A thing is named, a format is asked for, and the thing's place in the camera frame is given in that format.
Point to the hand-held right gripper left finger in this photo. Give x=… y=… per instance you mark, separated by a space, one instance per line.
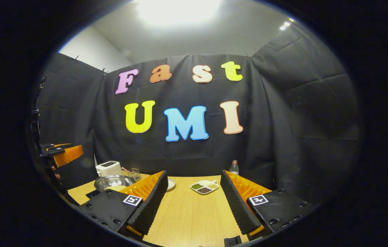
x=151 y=206

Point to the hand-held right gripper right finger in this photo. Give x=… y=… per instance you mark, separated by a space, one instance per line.
x=237 y=206

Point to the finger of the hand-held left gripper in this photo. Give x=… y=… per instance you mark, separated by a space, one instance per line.
x=68 y=155
x=56 y=146

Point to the black induction cooktop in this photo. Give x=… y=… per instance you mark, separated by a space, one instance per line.
x=92 y=194

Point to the stainless steel pot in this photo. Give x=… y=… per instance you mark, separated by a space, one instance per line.
x=111 y=180

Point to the white round plate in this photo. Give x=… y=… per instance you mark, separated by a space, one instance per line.
x=171 y=184

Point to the pile of pale beans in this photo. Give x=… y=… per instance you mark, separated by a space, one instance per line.
x=212 y=186

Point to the pile of dark red beans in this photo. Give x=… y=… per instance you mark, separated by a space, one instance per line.
x=204 y=190

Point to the clear plastic water bottle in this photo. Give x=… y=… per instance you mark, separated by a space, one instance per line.
x=234 y=168

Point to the pile of soybeans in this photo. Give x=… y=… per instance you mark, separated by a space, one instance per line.
x=116 y=188

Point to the white divided dish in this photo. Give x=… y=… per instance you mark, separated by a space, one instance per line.
x=205 y=182

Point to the white toaster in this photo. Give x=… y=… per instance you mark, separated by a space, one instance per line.
x=109 y=169

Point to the pile of green beans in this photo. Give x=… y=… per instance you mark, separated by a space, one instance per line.
x=197 y=186

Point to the black backdrop cloth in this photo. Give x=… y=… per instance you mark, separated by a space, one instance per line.
x=283 y=120

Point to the large ceiling light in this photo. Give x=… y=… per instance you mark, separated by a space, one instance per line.
x=178 y=12

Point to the small ceiling spotlights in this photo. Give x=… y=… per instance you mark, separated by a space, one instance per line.
x=286 y=24

